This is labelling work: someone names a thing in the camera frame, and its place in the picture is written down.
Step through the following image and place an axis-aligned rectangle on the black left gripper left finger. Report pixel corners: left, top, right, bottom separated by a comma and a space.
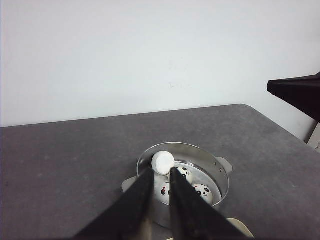
73, 169, 154, 240

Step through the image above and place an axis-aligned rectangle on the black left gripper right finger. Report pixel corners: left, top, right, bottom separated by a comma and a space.
169, 167, 247, 240

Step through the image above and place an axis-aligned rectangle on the panda bun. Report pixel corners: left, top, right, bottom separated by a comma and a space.
154, 181, 171, 205
151, 151, 175, 176
176, 166, 193, 184
192, 183, 214, 205

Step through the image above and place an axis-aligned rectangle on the cream plastic tray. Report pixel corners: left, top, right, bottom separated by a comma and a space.
226, 218, 254, 238

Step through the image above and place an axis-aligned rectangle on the black angular object at right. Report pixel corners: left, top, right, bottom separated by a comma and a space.
267, 73, 320, 122

